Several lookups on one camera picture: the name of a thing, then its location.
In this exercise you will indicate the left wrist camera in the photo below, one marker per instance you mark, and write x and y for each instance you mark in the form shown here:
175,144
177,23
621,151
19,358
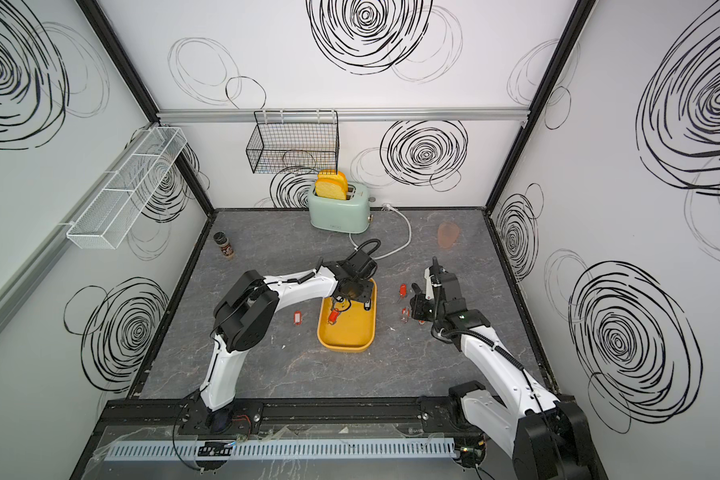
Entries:
360,264

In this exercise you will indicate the yellow plastic storage box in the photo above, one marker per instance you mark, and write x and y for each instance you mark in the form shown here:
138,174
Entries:
354,330

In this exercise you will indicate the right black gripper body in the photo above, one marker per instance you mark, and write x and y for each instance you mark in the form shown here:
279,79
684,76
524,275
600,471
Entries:
426,308

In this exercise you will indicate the pile of tagged keys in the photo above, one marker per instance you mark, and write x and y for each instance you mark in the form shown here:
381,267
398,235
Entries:
337,307

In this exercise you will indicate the mint green toaster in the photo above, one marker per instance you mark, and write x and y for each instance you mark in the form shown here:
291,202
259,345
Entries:
344,216

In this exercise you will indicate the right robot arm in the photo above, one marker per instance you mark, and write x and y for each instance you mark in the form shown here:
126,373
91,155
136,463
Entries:
544,436

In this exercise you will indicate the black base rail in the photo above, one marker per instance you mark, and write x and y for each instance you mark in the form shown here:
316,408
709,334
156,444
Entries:
260,416

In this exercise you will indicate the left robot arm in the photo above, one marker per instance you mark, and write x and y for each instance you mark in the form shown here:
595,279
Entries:
243,316

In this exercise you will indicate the brown spice jar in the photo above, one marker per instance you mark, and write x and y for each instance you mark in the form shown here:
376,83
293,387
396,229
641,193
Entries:
222,241

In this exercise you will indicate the white slotted cable duct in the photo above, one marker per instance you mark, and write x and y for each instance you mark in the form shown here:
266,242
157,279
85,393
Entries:
300,449

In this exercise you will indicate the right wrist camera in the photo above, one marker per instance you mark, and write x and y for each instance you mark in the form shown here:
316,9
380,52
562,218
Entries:
441,282

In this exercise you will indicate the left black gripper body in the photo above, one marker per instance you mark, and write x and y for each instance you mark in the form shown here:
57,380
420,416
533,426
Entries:
362,291

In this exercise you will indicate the yellow toast slice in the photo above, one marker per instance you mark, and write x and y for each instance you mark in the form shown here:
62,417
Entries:
331,184

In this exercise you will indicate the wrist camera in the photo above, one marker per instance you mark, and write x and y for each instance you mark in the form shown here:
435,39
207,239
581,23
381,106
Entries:
360,264
441,282

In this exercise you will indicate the white wire wall shelf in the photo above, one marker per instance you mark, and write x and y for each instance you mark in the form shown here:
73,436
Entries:
145,185

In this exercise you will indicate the black wire wall basket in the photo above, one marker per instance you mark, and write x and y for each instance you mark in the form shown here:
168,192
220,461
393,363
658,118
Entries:
284,139

